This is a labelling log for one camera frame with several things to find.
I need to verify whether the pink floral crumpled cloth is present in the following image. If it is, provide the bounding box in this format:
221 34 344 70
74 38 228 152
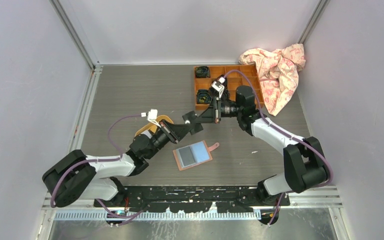
238 43 306 116

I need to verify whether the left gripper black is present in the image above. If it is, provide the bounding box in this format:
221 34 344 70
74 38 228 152
145 119 193 159

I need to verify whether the purple cable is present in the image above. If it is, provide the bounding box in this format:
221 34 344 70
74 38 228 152
49 113 153 226
221 69 334 226

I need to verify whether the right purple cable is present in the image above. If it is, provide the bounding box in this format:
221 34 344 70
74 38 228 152
221 69 334 226

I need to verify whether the wooden compartment organizer box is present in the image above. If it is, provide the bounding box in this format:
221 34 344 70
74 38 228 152
193 65 264 111

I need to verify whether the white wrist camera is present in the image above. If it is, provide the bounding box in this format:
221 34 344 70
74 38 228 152
209 75 226 99
146 109 160 127

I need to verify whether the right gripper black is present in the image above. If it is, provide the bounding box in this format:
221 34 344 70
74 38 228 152
194 96 242 124

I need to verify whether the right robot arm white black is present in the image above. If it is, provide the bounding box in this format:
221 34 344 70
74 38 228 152
190 85 333 206

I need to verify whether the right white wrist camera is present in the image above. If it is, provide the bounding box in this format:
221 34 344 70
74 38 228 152
209 75 226 99

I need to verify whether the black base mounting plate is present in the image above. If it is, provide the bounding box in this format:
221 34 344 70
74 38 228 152
104 185 290 214

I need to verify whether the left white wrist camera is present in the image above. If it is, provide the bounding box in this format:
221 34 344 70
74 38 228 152
146 109 160 127

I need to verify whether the brown leather card holder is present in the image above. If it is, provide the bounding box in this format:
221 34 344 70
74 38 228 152
172 140 220 171

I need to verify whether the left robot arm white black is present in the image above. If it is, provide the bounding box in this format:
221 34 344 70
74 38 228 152
42 119 194 208

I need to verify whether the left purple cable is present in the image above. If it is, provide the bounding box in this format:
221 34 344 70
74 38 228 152
49 113 153 226

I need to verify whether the rolled dark tie bottom-left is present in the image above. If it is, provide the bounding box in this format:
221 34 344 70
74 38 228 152
196 89 213 105

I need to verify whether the black gold credit card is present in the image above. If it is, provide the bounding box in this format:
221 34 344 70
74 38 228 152
176 146 196 168

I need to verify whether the aluminium frame rail front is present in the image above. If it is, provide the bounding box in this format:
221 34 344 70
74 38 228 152
42 185 343 223

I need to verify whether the yellow oval card tray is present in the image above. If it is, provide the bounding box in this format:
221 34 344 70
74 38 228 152
134 115 174 137

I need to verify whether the rolled dark tie top-left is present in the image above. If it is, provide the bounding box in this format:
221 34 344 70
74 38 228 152
194 66 211 79

